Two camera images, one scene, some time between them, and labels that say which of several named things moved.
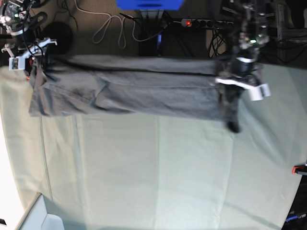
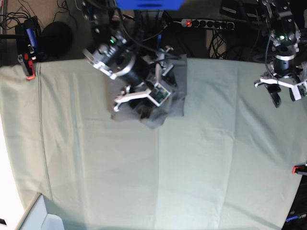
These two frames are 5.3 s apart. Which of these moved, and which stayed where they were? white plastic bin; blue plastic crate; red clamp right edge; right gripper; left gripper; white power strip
Moved: right gripper; left gripper
Stayed: red clamp right edge; blue plastic crate; white power strip; white plastic bin
